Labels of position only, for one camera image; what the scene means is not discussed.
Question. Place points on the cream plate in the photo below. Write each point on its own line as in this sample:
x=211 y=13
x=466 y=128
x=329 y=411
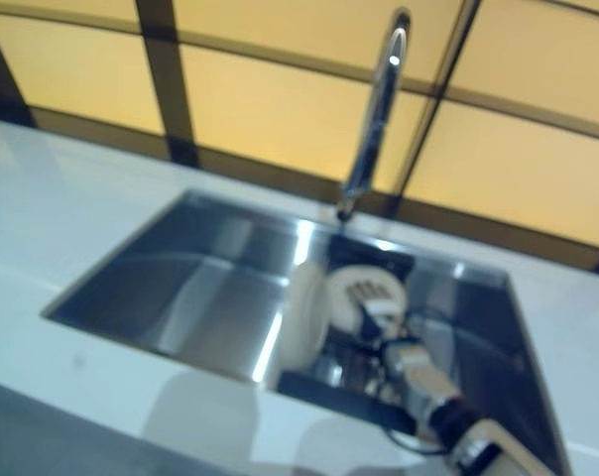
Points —
x=302 y=322
x=344 y=297

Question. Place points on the black dish drying rack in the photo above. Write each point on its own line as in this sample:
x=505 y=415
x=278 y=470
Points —
x=339 y=396

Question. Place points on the chrome gooseneck faucet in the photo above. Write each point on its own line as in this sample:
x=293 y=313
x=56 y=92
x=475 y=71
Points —
x=374 y=134

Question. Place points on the dark lattice wall frame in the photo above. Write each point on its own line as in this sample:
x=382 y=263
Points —
x=160 y=74

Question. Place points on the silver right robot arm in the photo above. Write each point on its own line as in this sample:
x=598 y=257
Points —
x=428 y=387

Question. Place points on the stainless steel sink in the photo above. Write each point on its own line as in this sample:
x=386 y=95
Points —
x=180 y=297

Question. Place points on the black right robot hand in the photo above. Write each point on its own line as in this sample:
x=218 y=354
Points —
x=381 y=312

